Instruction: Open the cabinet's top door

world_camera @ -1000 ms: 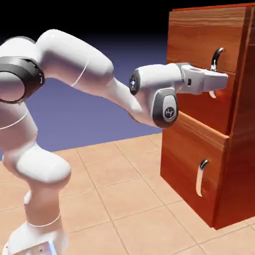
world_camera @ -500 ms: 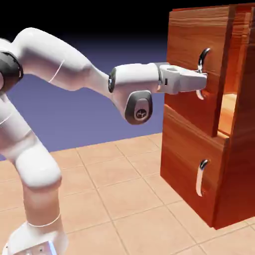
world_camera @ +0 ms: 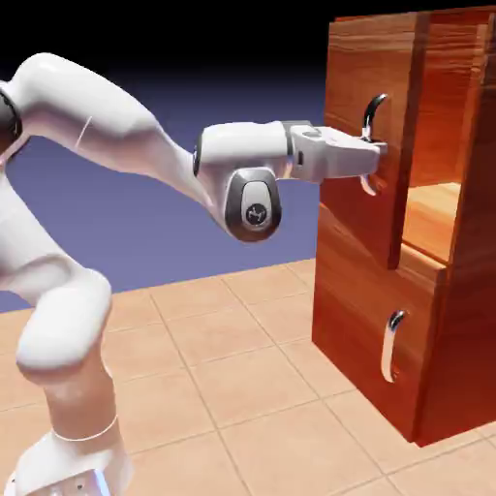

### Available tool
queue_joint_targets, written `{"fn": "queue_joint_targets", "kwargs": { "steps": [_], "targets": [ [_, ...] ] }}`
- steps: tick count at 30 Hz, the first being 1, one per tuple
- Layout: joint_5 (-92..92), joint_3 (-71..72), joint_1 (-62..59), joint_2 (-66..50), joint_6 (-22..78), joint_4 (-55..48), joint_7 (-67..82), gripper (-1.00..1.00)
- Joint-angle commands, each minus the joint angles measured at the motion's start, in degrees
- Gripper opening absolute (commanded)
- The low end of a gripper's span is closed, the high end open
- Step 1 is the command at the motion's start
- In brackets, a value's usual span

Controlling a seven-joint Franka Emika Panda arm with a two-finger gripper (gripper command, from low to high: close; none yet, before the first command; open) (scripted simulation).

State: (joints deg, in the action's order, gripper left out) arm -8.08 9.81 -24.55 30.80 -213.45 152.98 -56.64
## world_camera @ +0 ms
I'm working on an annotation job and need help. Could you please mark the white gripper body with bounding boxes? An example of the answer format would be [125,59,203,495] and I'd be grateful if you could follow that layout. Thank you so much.
[300,127,388,185]

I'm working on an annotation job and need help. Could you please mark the curved silver door handle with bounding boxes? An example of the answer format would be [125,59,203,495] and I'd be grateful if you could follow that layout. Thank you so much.
[358,93,389,198]
[380,309,409,385]

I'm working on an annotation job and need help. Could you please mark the wooden cabinet door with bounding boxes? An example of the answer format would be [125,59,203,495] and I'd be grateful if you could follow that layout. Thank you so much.
[318,12,430,271]
[312,203,447,443]

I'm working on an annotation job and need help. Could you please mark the reddish wooden cabinet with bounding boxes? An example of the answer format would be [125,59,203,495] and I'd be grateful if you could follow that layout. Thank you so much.
[312,5,496,449]

